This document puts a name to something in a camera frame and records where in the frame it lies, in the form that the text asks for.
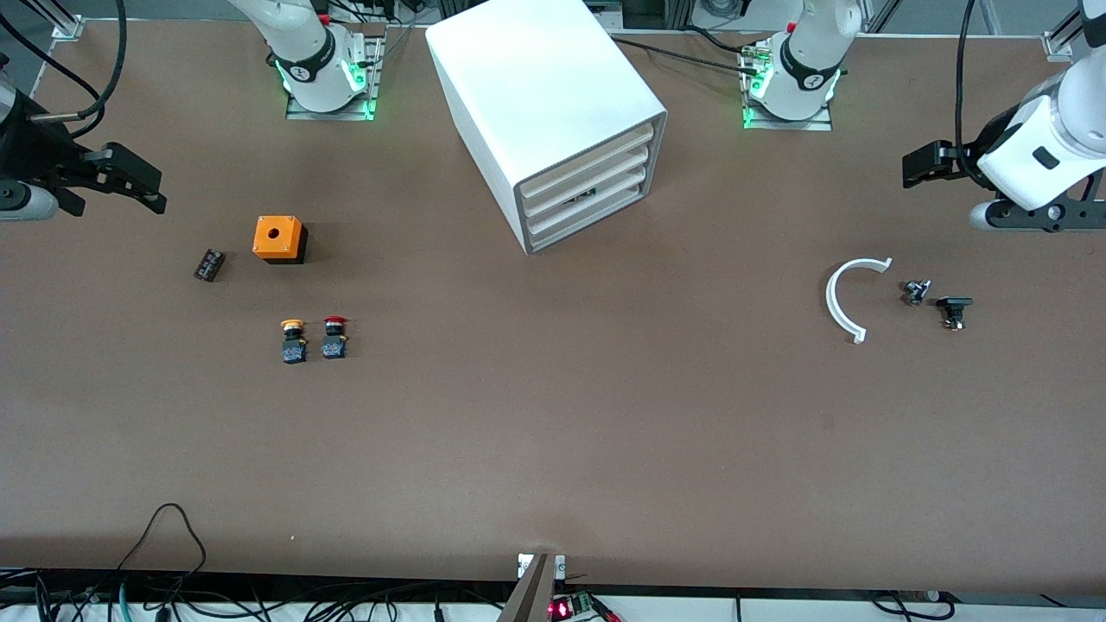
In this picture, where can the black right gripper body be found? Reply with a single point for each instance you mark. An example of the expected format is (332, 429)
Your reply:
(36, 149)

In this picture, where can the white plastic tray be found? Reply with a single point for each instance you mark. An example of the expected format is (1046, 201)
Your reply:
(553, 211)

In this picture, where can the black terminal block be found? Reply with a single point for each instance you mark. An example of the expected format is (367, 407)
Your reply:
(209, 265)

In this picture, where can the small silver metal fitting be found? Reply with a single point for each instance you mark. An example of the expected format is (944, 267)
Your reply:
(916, 292)

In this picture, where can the circuit board with red light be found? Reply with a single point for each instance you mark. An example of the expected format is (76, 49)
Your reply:
(570, 607)

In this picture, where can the aluminium profile post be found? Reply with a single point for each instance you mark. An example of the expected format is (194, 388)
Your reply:
(1058, 45)
(67, 28)

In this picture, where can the aluminium left arm base plate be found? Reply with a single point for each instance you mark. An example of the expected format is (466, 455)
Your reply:
(821, 123)

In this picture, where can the orange button enclosure box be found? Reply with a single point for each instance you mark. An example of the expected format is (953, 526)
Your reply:
(276, 235)

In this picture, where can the small black switch part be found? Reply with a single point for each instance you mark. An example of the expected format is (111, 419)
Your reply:
(954, 304)

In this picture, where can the white semicircular plastic bracket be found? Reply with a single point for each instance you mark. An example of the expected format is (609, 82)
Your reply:
(831, 298)

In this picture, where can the yellow push button switch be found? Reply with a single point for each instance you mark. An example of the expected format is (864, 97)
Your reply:
(294, 345)

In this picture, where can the red push button switch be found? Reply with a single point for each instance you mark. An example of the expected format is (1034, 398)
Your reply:
(333, 344)

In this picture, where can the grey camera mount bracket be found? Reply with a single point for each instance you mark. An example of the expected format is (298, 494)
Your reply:
(531, 587)

